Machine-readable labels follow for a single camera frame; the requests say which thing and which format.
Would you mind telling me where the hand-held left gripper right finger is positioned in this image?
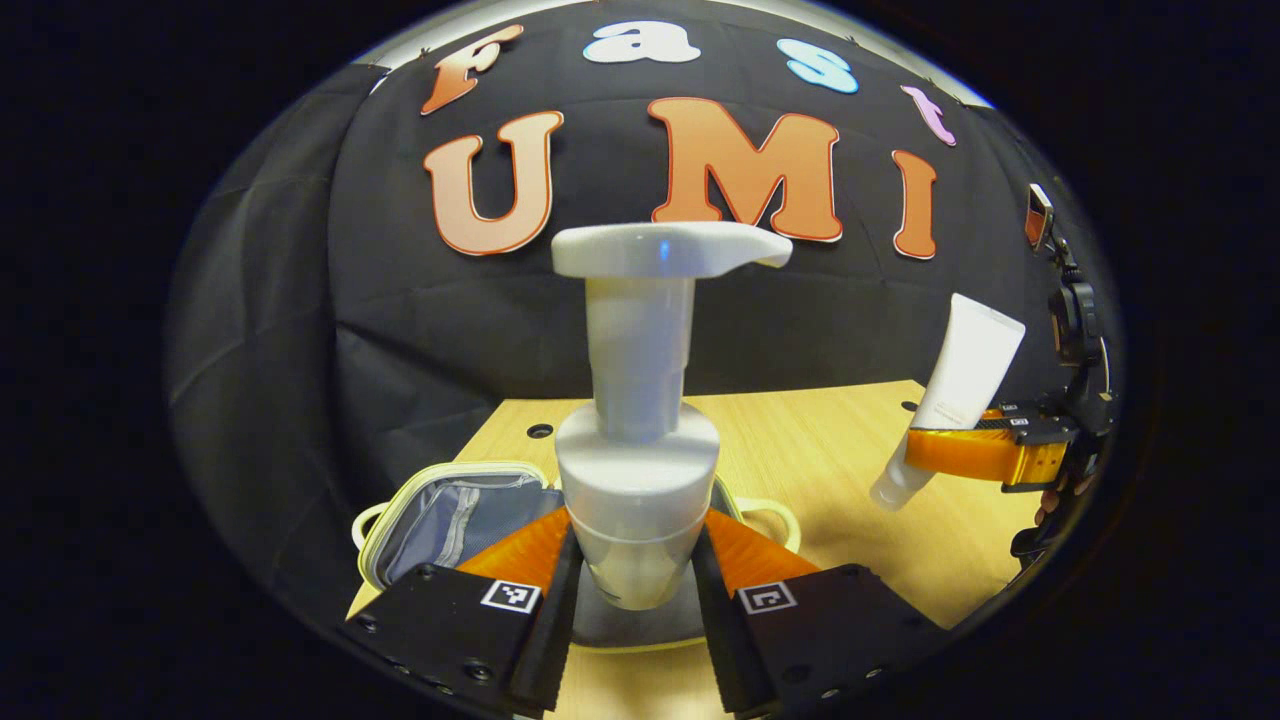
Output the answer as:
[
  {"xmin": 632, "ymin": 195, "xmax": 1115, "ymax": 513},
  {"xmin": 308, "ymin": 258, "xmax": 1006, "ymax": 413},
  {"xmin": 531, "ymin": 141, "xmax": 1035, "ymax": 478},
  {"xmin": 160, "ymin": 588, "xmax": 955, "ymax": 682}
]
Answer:
[{"xmin": 692, "ymin": 508, "xmax": 951, "ymax": 719}]

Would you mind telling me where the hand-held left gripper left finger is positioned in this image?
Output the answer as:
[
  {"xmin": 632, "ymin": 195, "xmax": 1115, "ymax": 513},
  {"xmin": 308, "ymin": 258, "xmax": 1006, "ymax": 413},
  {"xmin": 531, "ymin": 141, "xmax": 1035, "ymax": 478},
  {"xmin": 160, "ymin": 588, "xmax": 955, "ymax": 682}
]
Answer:
[{"xmin": 343, "ymin": 505, "xmax": 584, "ymax": 716}]

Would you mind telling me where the white squeeze tube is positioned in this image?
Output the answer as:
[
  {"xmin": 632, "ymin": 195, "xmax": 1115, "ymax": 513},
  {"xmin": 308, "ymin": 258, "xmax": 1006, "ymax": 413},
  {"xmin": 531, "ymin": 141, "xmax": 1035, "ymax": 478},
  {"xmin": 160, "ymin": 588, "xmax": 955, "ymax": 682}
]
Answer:
[{"xmin": 868, "ymin": 293, "xmax": 1027, "ymax": 512}]

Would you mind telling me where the small pale yellow suitcase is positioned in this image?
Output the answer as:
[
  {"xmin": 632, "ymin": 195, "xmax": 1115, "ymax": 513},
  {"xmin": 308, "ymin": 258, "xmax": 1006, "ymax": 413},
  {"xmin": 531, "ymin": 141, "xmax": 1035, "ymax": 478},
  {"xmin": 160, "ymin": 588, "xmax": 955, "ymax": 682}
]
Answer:
[{"xmin": 350, "ymin": 460, "xmax": 803, "ymax": 653}]

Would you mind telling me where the white pump bottle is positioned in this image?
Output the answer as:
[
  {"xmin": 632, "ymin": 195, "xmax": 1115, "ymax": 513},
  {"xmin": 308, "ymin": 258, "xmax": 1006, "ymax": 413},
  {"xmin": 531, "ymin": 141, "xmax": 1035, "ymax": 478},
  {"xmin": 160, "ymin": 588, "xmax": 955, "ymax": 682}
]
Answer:
[{"xmin": 550, "ymin": 220, "xmax": 794, "ymax": 611}]

